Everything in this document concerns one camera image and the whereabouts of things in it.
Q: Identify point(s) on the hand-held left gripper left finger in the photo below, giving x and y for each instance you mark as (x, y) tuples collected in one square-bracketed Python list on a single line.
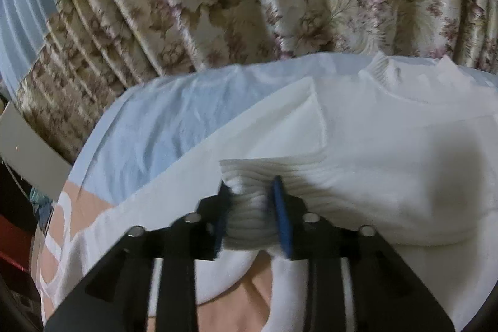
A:
[(220, 229)]

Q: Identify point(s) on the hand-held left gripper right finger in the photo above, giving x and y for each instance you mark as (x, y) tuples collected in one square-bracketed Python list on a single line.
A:
[(283, 227)]

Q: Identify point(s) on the white knit sweater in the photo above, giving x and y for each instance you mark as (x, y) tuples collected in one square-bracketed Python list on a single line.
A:
[(389, 161)]

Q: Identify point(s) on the blue and peach bed sheet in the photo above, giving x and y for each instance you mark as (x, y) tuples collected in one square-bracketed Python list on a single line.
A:
[(163, 137)]

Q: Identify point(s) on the teal cloth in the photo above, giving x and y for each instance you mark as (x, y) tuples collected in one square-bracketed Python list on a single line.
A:
[(39, 198)]

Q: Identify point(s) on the dark furniture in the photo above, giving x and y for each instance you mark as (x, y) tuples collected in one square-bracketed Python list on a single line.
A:
[(15, 238)]

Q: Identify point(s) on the grey flat panel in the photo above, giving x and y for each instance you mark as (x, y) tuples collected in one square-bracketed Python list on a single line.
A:
[(27, 149)]

